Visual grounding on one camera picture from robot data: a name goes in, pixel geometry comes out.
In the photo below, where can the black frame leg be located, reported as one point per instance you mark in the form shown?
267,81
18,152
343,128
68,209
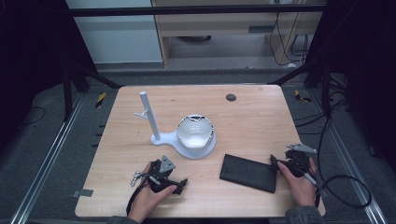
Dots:
326,90
67,93

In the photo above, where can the silver metal clip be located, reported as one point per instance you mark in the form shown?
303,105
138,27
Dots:
135,179

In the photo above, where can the black curtain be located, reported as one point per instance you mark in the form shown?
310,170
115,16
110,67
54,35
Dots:
31,46
361,62

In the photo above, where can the white bowl with foil rim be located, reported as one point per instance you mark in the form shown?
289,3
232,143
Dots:
194,132

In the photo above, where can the white cabinet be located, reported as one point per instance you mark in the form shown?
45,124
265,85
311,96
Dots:
118,37

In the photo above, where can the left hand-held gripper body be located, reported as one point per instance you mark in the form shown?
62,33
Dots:
162,174

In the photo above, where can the person's left hand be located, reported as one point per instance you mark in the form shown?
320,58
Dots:
146,199

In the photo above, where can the white stand with post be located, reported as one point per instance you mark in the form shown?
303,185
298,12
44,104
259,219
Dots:
154,124

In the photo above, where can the black pouch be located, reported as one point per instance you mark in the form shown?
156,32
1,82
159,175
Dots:
249,172

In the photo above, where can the person's right hand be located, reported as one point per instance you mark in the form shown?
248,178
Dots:
300,189

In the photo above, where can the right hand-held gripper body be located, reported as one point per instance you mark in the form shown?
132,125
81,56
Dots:
297,163

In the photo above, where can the metal floor rail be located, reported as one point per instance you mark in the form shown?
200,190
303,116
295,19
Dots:
351,161
46,158

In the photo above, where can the grey table grommet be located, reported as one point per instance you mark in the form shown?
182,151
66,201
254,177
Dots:
231,97

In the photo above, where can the black frame crossbar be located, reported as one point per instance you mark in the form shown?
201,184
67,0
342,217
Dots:
186,10

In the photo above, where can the grey tape strip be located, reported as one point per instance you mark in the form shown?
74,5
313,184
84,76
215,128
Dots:
82,193

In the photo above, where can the light wooden desk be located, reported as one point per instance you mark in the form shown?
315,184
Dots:
218,23

